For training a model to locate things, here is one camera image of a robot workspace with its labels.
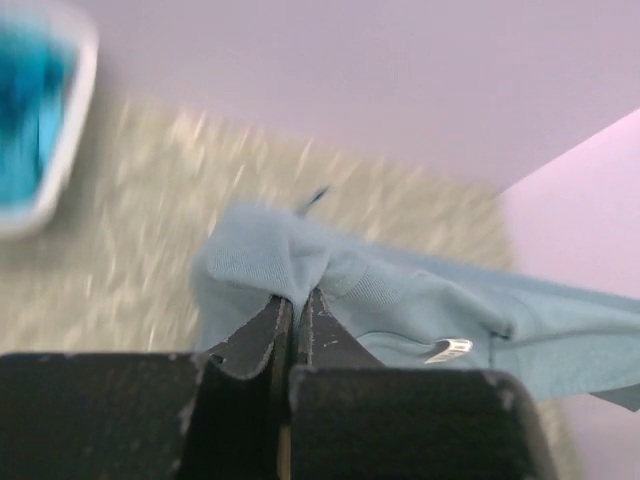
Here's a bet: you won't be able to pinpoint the grey-blue t shirt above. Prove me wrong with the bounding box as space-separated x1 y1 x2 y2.
192 204 639 411

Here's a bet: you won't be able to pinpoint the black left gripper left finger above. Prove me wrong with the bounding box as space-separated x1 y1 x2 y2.
1 297 292 479

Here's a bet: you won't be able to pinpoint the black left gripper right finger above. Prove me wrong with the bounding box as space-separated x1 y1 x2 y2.
288 291 555 480

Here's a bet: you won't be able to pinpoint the white plastic laundry basket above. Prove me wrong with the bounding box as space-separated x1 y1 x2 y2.
1 1 99 241

